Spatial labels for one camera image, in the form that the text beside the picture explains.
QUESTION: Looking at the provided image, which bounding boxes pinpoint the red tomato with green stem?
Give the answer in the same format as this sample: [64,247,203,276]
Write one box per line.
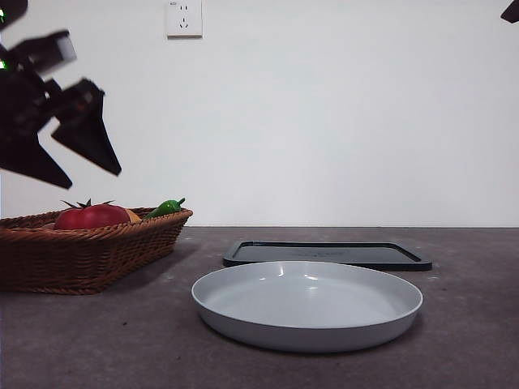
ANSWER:
[54,198,132,231]

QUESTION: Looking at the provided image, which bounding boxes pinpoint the green chili pepper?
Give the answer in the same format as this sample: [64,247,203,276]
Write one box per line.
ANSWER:
[142,197,187,220]

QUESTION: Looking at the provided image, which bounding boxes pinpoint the brown wicker basket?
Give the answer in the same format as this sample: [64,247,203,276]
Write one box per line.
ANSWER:
[0,207,195,296]

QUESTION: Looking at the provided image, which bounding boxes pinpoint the black rectangular tray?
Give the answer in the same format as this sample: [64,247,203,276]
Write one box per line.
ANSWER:
[222,241,433,271]

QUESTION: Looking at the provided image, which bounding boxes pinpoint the grey round plate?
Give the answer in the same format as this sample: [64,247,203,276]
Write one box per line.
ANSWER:
[191,260,424,353]

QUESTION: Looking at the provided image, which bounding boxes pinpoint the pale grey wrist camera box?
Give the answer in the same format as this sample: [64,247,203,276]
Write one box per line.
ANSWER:
[8,30,79,76]

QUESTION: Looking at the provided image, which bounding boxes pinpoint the white wall socket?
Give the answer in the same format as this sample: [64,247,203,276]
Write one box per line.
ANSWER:
[166,0,204,40]

